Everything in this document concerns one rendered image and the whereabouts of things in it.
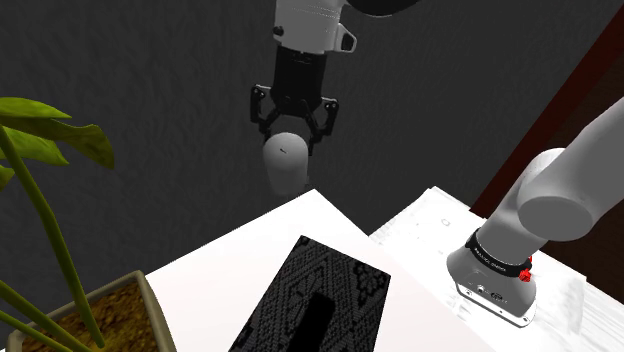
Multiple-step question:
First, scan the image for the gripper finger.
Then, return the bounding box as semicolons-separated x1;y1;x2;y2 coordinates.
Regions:
249;84;282;138
303;97;340;158

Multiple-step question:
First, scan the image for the white rounded cylinder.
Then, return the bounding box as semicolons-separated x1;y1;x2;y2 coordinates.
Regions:
261;131;312;197

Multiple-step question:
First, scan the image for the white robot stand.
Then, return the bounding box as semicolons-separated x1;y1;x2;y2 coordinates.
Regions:
368;185;624;352

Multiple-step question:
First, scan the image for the black patterned tissue box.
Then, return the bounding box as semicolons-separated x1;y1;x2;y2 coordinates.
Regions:
227;234;393;352

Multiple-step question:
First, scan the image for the white table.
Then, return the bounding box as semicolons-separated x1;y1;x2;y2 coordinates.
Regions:
144;188;496;352

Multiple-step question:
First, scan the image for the green potted plant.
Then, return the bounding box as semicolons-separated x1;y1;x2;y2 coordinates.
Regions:
0;96;178;352

